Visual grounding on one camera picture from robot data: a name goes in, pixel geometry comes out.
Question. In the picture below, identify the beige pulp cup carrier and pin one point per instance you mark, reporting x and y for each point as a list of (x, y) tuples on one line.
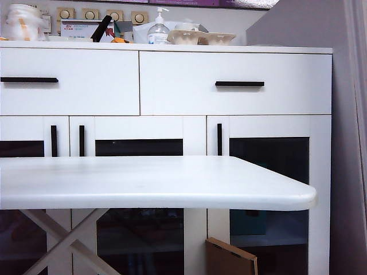
[(205, 38)]

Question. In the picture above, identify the clear hand sanitizer pump bottle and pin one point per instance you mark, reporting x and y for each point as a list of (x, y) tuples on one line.
[(157, 33)]

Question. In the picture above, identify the white sideboard cabinet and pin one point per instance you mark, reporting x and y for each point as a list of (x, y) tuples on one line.
[(258, 49)]

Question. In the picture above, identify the orange packet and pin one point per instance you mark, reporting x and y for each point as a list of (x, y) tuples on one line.
[(119, 40)]

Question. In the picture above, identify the grey box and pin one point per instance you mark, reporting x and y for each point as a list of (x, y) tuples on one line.
[(124, 26)]

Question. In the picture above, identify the white table leg bar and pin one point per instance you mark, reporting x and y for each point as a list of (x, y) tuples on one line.
[(90, 222), (47, 223)]

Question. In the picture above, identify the brown cardboard sheet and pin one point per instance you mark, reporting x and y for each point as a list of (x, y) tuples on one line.
[(225, 260)]

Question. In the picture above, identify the black slanted bar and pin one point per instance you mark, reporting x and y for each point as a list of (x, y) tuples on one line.
[(101, 28)]

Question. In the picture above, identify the white printed box red logo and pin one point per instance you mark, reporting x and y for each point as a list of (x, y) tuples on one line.
[(76, 28)]

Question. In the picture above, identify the grey curtain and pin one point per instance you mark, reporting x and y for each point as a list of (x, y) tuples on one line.
[(359, 114)]

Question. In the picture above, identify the beige square wall dial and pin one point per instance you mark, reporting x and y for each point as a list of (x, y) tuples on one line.
[(139, 18), (90, 13), (114, 15), (65, 13)]

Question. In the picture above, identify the purple wall poster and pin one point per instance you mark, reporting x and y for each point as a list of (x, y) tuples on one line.
[(185, 1)]

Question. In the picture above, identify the white wall switch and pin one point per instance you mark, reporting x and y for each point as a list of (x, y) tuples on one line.
[(47, 24)]

